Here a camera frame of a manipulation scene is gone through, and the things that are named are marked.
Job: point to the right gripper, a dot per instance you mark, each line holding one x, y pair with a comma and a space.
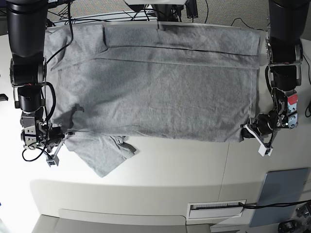
36, 132

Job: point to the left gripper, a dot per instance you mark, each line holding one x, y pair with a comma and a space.
283, 115

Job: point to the grey T-shirt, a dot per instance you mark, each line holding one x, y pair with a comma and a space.
193, 83

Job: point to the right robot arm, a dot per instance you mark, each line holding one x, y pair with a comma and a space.
33, 94

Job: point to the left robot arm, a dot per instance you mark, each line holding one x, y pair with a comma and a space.
283, 44

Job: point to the blue-grey board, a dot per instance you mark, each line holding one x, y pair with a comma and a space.
280, 186

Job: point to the black device bottom right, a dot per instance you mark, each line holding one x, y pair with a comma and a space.
290, 226

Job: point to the aluminium extrusion profile dark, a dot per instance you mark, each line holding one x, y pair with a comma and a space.
191, 8

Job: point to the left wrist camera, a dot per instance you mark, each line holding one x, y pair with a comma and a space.
265, 151

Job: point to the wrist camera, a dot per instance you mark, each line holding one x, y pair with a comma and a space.
52, 160
265, 151

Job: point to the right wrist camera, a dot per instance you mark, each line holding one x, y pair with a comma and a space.
52, 160

